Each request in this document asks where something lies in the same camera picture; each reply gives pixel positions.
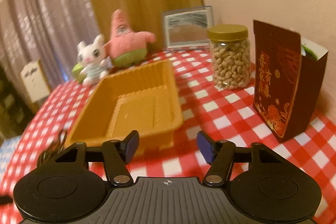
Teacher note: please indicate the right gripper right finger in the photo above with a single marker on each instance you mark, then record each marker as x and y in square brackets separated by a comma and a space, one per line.
[219, 155]

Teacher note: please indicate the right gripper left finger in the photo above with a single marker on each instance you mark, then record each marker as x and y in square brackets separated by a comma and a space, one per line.
[117, 154]

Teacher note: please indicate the yellow plastic tray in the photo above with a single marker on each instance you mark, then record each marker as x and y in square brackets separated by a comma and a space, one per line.
[144, 99]

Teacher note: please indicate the red checkered tablecloth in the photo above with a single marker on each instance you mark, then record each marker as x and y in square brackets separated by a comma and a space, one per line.
[222, 114]

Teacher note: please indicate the white bunny plush toy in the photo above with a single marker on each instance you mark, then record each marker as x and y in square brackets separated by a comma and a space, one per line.
[94, 60]

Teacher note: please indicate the cashew jar gold lid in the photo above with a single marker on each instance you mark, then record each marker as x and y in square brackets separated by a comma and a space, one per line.
[230, 55]

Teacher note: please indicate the pink starfish plush toy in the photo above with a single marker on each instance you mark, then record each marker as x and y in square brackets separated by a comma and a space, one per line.
[126, 47]

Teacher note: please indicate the white wooden chair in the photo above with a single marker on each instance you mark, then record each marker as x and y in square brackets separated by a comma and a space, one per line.
[35, 82]

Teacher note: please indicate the grey sheer curtain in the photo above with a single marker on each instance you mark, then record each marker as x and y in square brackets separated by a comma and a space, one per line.
[44, 30]

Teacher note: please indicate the silver picture frame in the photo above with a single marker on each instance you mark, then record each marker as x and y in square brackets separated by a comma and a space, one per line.
[187, 27]

